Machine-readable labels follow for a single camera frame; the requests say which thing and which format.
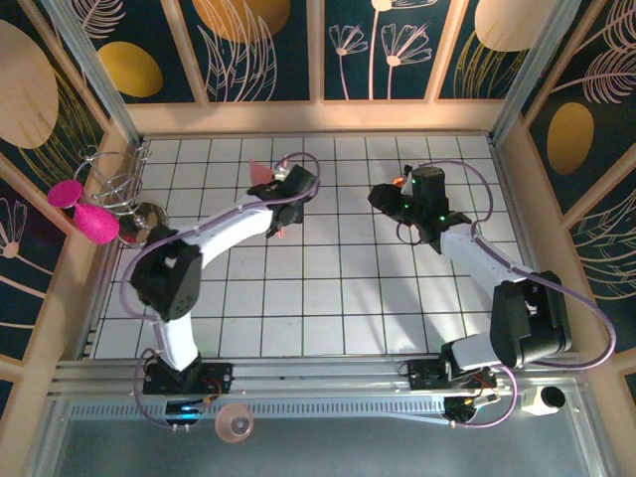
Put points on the pink paper sheet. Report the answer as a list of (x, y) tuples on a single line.
[(259, 173)]

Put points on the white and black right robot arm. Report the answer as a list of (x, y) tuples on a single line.
[(477, 253)]

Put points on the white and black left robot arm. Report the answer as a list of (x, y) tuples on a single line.
[(233, 228)]

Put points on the magenta foam toy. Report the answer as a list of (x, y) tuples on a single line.
[(97, 223)]

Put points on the translucent pink suction cup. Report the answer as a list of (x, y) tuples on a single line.
[(233, 422)]

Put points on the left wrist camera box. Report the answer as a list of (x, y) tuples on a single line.
[(298, 181)]

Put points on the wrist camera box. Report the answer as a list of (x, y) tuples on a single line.
[(427, 181), (298, 181)]

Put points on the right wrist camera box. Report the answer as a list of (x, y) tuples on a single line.
[(427, 181)]

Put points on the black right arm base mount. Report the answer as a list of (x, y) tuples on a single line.
[(422, 375)]

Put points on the aluminium mounting rail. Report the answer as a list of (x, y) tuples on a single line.
[(318, 375)]

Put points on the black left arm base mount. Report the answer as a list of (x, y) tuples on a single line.
[(218, 377)]

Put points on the aluminium frame post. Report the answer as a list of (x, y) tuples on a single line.
[(526, 74), (99, 84)]

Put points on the white cube camera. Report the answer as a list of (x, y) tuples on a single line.
[(531, 402)]

